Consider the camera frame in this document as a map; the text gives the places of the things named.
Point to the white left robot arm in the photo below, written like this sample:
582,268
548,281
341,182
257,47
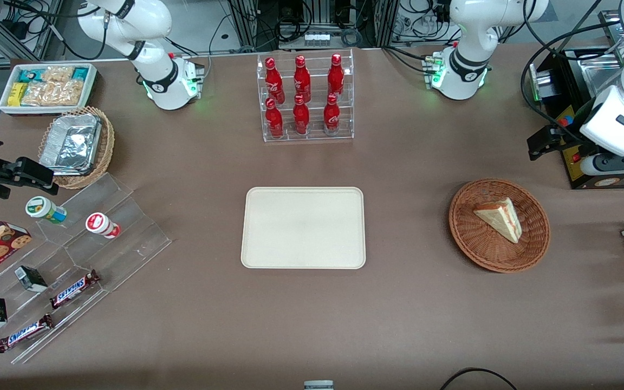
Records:
472,59

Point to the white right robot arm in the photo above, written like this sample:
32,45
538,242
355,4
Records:
149,21

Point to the light wicker basket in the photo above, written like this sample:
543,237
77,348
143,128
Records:
105,146

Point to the triangular wrapped sandwich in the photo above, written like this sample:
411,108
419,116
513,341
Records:
501,216

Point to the brown wicker basket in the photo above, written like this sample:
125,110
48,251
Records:
480,244

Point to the beige serving tray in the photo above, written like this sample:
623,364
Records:
303,227

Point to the green lid yogurt cup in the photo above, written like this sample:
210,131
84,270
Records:
45,209

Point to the black metal appliance box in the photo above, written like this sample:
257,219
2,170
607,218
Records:
574,173

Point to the aluminium foil trays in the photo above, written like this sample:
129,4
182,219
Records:
71,145

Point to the white snack bin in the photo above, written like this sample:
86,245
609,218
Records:
46,110

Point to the yellow snack packet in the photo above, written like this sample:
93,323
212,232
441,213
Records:
16,93

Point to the red lid yogurt cup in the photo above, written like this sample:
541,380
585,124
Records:
102,225

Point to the clear cracker bag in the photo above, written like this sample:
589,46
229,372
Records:
54,93
57,73

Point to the teal snack packet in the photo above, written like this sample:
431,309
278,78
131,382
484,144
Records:
80,74
30,73

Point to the clear acrylic stepped shelf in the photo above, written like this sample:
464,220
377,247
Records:
25,300
128,238

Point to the Snickers chocolate bar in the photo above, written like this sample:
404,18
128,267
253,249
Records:
73,288
24,333

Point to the red cola bottle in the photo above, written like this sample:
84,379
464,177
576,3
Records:
336,77
302,80
332,116
274,122
274,81
301,119

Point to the clear acrylic bottle rack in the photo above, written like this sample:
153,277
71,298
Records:
314,135

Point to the white power strip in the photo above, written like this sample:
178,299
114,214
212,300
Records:
320,39

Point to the small grey box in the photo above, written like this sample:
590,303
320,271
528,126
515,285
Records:
318,385

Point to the aluminium frame rack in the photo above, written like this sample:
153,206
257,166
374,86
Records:
382,21

